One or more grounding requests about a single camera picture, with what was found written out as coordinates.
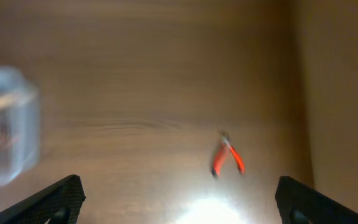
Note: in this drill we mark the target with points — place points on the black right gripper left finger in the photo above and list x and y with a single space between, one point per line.
58 203

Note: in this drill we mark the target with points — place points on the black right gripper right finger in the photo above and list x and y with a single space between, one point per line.
297 203

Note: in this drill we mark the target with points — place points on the red handled pliers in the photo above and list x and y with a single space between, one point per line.
225 148

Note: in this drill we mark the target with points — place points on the clear plastic container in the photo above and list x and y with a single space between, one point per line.
19 124

